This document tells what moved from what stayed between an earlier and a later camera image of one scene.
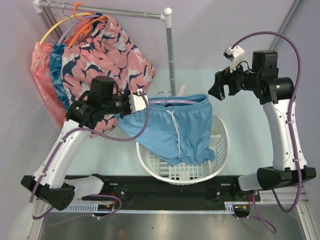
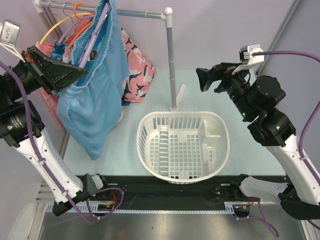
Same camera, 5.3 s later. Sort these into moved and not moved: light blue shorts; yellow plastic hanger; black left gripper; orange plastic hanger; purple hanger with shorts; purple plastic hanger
Moved: light blue shorts; black left gripper; purple plastic hanger
Not moved: orange plastic hanger; purple hanger with shorts; yellow plastic hanger
